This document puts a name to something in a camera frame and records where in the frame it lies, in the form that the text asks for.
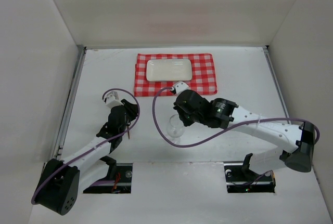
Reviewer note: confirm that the red white checkered cloth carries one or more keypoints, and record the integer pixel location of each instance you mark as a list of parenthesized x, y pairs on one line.
[(203, 78)]

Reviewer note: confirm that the clear wine glass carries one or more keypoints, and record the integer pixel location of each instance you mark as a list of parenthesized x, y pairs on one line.
[(175, 129)]

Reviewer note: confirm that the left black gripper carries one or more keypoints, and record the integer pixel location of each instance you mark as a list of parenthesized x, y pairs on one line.
[(129, 108)]

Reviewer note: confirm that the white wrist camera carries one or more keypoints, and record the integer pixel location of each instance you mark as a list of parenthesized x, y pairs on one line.
[(111, 99), (179, 87)]

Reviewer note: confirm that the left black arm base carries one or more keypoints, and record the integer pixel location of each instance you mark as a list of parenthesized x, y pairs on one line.
[(114, 177)]

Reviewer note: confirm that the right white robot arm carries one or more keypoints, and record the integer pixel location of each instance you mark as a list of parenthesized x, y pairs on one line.
[(294, 144)]

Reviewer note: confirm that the white rectangular plate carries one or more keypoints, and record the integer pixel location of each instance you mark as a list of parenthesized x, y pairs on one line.
[(169, 70)]

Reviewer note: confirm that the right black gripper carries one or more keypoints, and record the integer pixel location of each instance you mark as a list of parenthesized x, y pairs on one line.
[(182, 109)]

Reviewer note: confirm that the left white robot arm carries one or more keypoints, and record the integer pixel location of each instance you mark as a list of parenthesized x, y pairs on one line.
[(63, 180)]

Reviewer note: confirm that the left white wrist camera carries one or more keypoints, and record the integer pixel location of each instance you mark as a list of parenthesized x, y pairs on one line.
[(111, 99)]

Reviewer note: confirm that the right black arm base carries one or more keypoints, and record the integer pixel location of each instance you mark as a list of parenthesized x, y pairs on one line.
[(240, 179)]

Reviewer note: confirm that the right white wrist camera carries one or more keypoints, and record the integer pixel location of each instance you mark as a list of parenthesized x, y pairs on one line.
[(179, 87)]

